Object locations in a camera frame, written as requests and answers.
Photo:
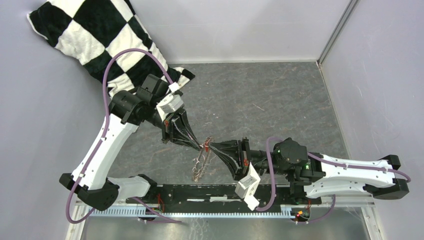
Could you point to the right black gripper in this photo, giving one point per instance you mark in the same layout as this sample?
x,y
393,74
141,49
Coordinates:
x,y
233,149

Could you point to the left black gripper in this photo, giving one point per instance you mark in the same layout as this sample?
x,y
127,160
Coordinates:
x,y
175,127

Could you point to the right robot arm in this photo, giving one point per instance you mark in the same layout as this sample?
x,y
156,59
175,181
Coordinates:
x,y
312,175

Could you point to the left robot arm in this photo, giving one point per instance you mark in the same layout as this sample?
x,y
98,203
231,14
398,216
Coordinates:
x,y
155,101

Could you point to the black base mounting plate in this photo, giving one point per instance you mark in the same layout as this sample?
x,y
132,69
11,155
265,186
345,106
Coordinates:
x,y
218,199

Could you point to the black white checkered pillow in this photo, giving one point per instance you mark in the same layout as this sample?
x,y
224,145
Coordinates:
x,y
107,38

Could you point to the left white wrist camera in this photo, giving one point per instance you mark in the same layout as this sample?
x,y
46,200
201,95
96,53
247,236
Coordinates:
x,y
169,104

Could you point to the aluminium frame rail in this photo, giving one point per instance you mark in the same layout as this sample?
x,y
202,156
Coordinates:
x,y
341,217

